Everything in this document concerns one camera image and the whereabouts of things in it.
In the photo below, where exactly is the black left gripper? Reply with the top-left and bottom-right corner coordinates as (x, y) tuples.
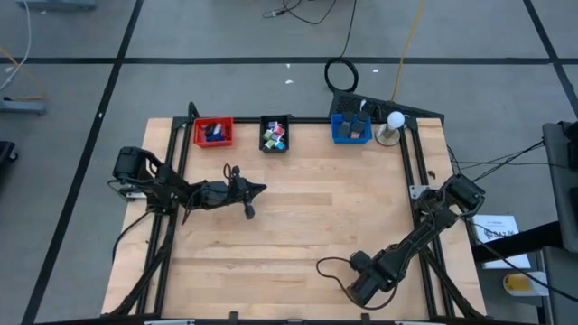
(224, 164), (268, 221)

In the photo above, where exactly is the black plastic basket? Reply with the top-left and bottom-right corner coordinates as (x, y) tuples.
(258, 114), (291, 154)

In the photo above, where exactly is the red plastic basket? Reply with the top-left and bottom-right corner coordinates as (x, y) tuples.
(192, 116), (235, 149)

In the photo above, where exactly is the blue plastic basket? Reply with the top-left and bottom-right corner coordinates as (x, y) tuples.
(330, 113), (374, 145)

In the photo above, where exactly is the black perforated panel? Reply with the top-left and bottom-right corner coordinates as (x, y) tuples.
(328, 88), (446, 124)

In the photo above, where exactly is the white printed booklet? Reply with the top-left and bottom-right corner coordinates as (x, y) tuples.
(470, 214), (533, 271)

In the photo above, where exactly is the white bulb lamp metal base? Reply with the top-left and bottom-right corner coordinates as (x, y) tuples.
(375, 110), (406, 147)

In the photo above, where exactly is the black desk beam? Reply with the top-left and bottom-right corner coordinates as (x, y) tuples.
(471, 219), (565, 265)

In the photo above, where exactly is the grey side desk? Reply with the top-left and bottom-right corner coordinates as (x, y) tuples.
(540, 119), (578, 254)

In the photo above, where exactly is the grey desk foot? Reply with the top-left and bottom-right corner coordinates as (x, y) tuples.
(0, 97), (49, 116)
(15, 0), (98, 13)

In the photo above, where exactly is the black chair wheel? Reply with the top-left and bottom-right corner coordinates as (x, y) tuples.
(0, 140), (19, 164)

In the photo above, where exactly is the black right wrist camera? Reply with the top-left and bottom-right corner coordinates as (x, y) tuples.
(350, 251), (373, 273)

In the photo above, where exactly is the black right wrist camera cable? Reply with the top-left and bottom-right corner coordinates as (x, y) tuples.
(315, 256), (401, 311)

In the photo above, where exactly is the black aluminium table frame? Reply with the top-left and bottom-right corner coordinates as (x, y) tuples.
(106, 116), (487, 325)

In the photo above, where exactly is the black coiled floor cable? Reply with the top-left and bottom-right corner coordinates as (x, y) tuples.
(323, 0), (360, 94)

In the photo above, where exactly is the black floor cable tangle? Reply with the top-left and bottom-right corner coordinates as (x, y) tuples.
(263, 0), (339, 26)

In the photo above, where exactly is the thick yellow hanging cable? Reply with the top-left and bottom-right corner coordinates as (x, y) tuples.
(390, 0), (426, 103)

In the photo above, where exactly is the thin yellow floor cable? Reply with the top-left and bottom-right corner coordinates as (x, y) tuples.
(0, 44), (47, 101)

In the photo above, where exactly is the white floor cable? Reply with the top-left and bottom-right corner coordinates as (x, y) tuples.
(0, 0), (33, 91)

